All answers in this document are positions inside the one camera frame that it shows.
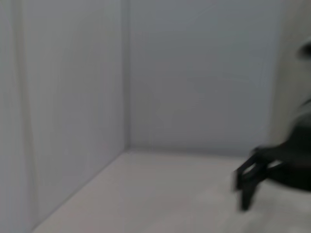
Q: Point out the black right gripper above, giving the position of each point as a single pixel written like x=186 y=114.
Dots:
x=294 y=160

